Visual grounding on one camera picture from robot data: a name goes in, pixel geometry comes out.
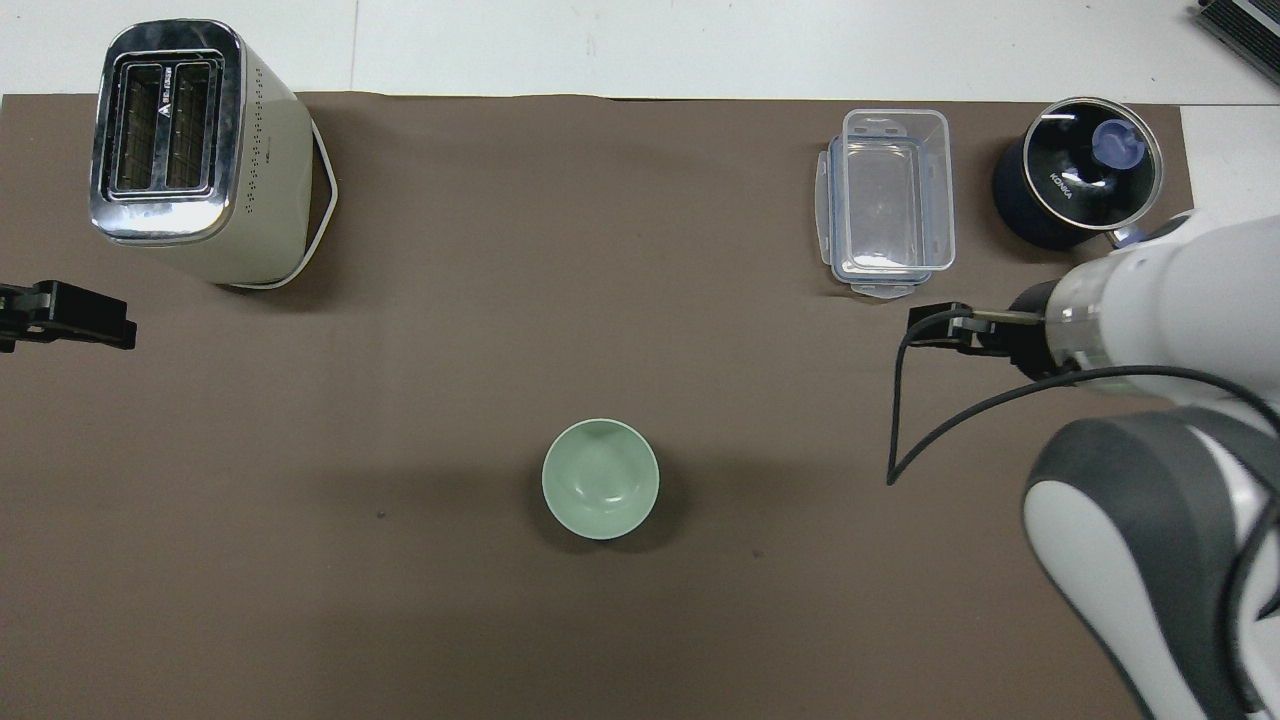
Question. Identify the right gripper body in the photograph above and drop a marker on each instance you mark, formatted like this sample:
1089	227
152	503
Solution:
1030	340

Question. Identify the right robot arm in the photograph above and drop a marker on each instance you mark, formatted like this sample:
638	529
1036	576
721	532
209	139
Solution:
1150	560

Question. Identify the green bowl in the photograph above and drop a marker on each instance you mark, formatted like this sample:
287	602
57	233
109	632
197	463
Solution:
600	492

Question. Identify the dark blue pot with lid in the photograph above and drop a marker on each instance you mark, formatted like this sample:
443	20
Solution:
1080	170

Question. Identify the clear plastic container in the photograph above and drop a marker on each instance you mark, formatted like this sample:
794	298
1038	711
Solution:
893	200

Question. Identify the clear blue-rimmed container lid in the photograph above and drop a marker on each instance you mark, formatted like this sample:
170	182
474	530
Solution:
824	200

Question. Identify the dark grey ribbed box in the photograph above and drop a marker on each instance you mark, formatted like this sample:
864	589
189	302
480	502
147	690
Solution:
1245	22

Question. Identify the cream and chrome toaster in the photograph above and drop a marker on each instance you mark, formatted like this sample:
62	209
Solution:
250	190

